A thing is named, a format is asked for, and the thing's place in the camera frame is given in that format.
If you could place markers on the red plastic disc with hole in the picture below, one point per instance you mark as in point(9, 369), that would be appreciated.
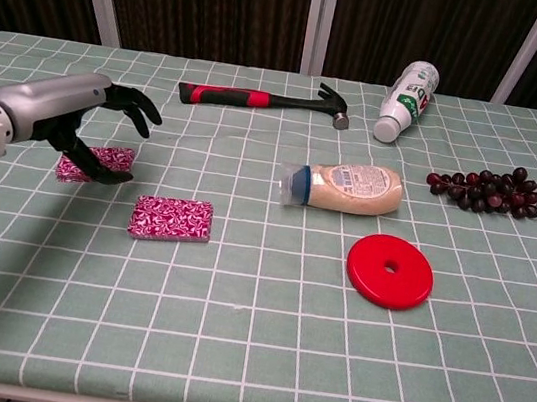
point(368, 276)

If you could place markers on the pink patterned sponge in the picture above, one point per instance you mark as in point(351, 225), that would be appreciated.
point(118, 158)

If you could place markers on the beige squeeze sauce bottle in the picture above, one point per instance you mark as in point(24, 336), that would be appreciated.
point(351, 188)

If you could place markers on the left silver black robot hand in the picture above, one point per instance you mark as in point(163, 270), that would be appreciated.
point(51, 100)

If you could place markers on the red black claw hammer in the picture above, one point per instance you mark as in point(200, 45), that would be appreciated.
point(223, 95)

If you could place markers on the dark red grape bunch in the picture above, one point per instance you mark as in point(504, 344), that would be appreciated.
point(482, 192)

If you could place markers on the white plastic drink bottle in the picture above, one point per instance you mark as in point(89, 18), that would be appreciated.
point(404, 105)

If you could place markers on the green checked tablecloth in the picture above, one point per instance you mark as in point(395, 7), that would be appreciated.
point(248, 334)

